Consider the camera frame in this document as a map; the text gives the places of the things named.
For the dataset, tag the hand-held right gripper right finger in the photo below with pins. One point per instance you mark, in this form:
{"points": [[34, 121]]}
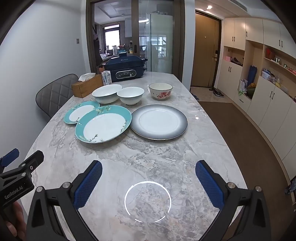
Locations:
{"points": [[209, 185]]}

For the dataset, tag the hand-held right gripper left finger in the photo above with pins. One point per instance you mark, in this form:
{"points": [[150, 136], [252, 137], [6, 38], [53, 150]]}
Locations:
{"points": [[87, 185]]}

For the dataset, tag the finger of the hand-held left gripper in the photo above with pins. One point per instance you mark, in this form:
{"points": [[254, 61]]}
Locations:
{"points": [[30, 162], [10, 156]]}

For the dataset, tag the large teal floral plate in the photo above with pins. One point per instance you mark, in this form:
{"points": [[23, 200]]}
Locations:
{"points": [[104, 127]]}

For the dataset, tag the small teal floral plate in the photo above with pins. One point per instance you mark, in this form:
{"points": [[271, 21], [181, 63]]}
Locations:
{"points": [[77, 114]]}

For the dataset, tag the large white bowl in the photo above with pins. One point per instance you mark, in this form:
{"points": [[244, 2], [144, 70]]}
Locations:
{"points": [[106, 92]]}

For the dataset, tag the medium white bowl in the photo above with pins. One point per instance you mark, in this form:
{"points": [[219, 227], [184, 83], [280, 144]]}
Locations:
{"points": [[130, 96]]}

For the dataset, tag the pink floral bowl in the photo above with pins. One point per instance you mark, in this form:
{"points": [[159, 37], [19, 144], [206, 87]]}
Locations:
{"points": [[160, 93]]}

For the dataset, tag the person's left hand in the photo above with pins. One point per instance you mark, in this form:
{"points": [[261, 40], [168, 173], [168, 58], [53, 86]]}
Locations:
{"points": [[17, 220]]}

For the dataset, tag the grey quilted chair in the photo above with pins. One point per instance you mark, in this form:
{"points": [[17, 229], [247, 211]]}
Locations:
{"points": [[54, 92]]}

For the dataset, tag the wooden tissue box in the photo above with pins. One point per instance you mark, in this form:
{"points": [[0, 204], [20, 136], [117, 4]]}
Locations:
{"points": [[85, 88]]}

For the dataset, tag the black sneaker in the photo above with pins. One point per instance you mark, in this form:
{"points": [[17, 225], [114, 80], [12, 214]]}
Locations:
{"points": [[218, 93]]}

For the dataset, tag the dark green bag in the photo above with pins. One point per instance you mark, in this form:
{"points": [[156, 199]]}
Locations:
{"points": [[251, 91]]}

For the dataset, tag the white paper bag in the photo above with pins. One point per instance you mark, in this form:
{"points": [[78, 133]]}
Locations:
{"points": [[243, 85]]}

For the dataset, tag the white milk carton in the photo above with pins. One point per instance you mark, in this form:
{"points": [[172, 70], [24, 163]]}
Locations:
{"points": [[106, 78]]}

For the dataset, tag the blue folded bag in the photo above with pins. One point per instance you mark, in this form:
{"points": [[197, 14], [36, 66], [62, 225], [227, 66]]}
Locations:
{"points": [[252, 74]]}

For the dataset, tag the dark blue electric cooker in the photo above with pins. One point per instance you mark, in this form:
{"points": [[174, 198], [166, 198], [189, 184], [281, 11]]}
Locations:
{"points": [[124, 67]]}

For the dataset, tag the pink box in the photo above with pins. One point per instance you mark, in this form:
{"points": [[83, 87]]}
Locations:
{"points": [[229, 58]]}

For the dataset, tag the brown entrance door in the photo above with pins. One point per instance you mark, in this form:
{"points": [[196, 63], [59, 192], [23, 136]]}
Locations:
{"points": [[204, 51]]}

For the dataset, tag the glass sliding door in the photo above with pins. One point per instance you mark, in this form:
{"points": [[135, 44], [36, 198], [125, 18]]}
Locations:
{"points": [[161, 41]]}

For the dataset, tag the beige wall cabinet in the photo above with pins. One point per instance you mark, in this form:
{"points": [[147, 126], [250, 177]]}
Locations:
{"points": [[266, 109]]}

